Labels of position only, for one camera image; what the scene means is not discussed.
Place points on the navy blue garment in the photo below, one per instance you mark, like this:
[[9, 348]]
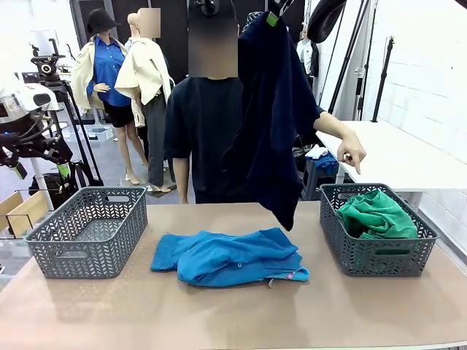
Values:
[[270, 109]]

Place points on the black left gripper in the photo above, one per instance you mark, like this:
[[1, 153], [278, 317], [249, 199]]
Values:
[[36, 149]]

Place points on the black floor bag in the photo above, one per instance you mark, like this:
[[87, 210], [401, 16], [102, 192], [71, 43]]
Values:
[[58, 193]]

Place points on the clear floor storage box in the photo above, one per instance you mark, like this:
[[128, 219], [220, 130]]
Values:
[[100, 134]]

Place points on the mannequin blue shirt black hat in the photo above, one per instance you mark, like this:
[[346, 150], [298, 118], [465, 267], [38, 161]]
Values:
[[106, 73]]

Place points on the grey perforated plastic basket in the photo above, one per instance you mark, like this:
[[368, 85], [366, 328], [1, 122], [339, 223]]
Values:
[[383, 264], [91, 262]]

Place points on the mannequin cream jacket grey trousers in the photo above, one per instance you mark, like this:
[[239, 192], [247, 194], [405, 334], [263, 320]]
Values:
[[146, 73]]

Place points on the background figure in white jacket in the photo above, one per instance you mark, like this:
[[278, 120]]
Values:
[[308, 54]]

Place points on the dark stool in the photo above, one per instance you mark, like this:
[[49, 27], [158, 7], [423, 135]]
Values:
[[313, 182]]

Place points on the small white cloth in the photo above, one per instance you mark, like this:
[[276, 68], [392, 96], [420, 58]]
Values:
[[316, 152]]

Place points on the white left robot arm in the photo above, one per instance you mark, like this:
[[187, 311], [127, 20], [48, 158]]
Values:
[[27, 91]]

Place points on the green garment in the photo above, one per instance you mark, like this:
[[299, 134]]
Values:
[[379, 215]]

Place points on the person's left hand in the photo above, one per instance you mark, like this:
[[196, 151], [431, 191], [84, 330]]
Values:
[[352, 149]]

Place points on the large white table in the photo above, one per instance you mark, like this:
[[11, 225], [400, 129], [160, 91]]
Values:
[[401, 156]]

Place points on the thin black light stand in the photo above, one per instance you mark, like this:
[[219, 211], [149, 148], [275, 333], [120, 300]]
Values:
[[383, 78]]

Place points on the black camera tripod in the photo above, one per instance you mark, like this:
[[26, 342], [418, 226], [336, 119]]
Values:
[[49, 67]]

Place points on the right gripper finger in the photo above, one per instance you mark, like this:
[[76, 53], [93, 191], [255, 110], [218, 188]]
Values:
[[274, 18], [284, 6]]

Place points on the person's right forearm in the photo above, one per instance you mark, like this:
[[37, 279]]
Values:
[[180, 175]]

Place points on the black multi-pole stand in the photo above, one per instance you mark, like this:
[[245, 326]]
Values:
[[360, 84]]

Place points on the person in black T-shirt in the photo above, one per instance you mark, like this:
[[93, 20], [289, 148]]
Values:
[[204, 127]]

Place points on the wooden crate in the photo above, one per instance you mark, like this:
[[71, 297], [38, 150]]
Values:
[[31, 211]]

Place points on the small white table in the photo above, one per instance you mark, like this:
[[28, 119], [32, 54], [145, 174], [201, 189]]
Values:
[[40, 182]]

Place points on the person's left forearm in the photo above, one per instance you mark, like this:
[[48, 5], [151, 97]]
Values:
[[332, 125]]

